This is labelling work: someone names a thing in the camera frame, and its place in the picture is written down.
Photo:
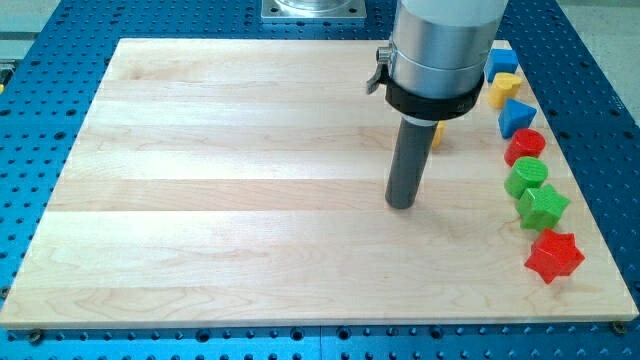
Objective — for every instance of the red star block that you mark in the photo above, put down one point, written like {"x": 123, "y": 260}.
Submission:
{"x": 554, "y": 255}

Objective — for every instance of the green cylinder block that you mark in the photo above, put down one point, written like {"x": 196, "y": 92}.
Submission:
{"x": 526, "y": 172}

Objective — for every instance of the yellow hexagon block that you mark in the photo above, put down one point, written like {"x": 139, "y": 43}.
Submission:
{"x": 438, "y": 135}

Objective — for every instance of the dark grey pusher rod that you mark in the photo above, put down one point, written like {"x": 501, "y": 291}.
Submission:
{"x": 411, "y": 152}

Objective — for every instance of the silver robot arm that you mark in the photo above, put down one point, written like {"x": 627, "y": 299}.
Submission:
{"x": 433, "y": 65}

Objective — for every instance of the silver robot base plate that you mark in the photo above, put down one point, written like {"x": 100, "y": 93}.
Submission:
{"x": 273, "y": 10}

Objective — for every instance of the blue cube block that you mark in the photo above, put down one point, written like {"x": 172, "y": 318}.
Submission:
{"x": 500, "y": 61}

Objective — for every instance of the yellow heart block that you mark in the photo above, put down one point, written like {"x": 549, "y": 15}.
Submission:
{"x": 504, "y": 86}

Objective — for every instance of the light wooden board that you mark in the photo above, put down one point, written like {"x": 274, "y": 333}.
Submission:
{"x": 224, "y": 183}

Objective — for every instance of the blue triangle block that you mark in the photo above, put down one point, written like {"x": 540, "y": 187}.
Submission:
{"x": 514, "y": 116}

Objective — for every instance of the red cylinder block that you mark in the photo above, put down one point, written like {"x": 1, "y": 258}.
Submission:
{"x": 524, "y": 143}

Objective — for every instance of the green star block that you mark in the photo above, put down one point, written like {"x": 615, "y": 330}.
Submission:
{"x": 541, "y": 208}

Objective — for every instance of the blue perforated table plate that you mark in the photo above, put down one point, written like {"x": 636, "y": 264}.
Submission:
{"x": 52, "y": 89}

